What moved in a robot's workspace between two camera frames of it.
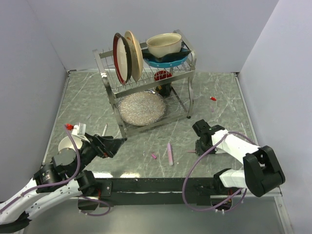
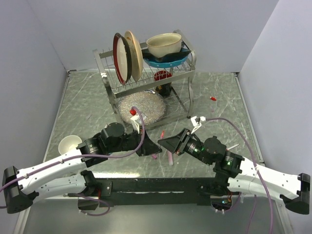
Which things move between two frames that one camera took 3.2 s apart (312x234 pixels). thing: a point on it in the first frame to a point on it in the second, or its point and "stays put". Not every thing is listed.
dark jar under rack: (164, 89) stays put
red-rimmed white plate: (123, 57) stays put
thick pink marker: (170, 154) stays put
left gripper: (103, 144) to (148, 146)
